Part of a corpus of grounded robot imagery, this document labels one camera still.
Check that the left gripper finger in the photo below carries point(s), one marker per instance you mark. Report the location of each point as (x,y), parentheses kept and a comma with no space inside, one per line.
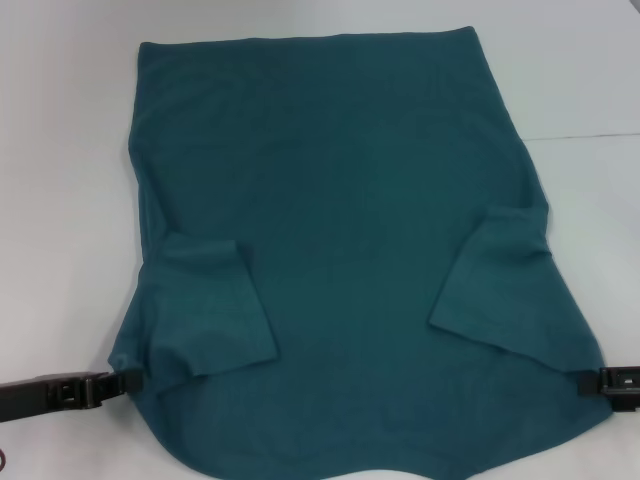
(130,384)

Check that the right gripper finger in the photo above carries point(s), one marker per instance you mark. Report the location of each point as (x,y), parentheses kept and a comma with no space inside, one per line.
(591,384)
(627,400)

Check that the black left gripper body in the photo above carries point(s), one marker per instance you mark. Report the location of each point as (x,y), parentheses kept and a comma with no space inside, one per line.
(25,400)

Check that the teal blue shirt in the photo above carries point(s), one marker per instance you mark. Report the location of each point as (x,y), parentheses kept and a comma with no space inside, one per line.
(320,175)

